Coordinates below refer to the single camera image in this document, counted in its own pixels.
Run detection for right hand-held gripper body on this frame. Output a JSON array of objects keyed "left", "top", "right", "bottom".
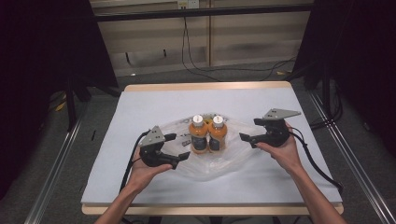
[{"left": 256, "top": 107, "right": 302, "bottom": 147}]

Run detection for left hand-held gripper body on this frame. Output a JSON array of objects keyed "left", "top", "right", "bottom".
[{"left": 138, "top": 125, "right": 181, "bottom": 171}]

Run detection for clear plastic bag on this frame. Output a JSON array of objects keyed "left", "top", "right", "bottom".
[{"left": 161, "top": 113, "right": 269, "bottom": 182}]

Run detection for person's right hand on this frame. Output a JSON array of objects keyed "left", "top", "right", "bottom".
[{"left": 255, "top": 124, "right": 304, "bottom": 175}]

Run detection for person's left hand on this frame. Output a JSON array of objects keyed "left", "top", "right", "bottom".
[{"left": 126, "top": 155, "right": 174, "bottom": 194}]

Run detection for orange drink bottle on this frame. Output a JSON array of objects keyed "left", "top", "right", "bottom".
[
  {"left": 207, "top": 115, "right": 229, "bottom": 154},
  {"left": 188, "top": 114, "right": 209, "bottom": 155}
]

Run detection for white table mat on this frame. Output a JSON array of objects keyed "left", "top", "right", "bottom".
[{"left": 80, "top": 87, "right": 343, "bottom": 205}]

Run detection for wooden table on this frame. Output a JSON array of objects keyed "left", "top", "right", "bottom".
[{"left": 81, "top": 80, "right": 345, "bottom": 217}]

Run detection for black metal stand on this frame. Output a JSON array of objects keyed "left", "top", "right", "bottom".
[
  {"left": 64, "top": 76, "right": 123, "bottom": 133},
  {"left": 285, "top": 60, "right": 332, "bottom": 122}
]

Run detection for black curtain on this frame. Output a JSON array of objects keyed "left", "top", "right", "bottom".
[
  {"left": 292, "top": 0, "right": 396, "bottom": 158},
  {"left": 0, "top": 0, "right": 120, "bottom": 200}
]

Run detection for black horizontal bar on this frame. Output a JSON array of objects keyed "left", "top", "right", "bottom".
[{"left": 92, "top": 3, "right": 315, "bottom": 22}]

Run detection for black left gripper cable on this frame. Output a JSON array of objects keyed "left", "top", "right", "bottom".
[{"left": 119, "top": 130, "right": 151, "bottom": 194}]

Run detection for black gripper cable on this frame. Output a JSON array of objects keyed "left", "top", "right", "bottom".
[
  {"left": 289, "top": 126, "right": 345, "bottom": 196},
  {"left": 119, "top": 130, "right": 151, "bottom": 194}
]

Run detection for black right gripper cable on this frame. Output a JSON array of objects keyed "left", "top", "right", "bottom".
[{"left": 289, "top": 126, "right": 345, "bottom": 196}]

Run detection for black floor cables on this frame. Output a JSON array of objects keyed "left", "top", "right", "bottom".
[{"left": 309, "top": 78, "right": 344, "bottom": 131}]

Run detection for black hanging wall cable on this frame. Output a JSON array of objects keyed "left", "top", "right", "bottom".
[{"left": 180, "top": 17, "right": 297, "bottom": 82}]

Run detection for aluminium floor rail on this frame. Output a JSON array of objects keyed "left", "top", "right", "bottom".
[
  {"left": 23, "top": 113, "right": 86, "bottom": 224},
  {"left": 307, "top": 91, "right": 396, "bottom": 224}
]

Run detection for white wall socket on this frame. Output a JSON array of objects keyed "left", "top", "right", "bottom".
[{"left": 177, "top": 0, "right": 200, "bottom": 9}]

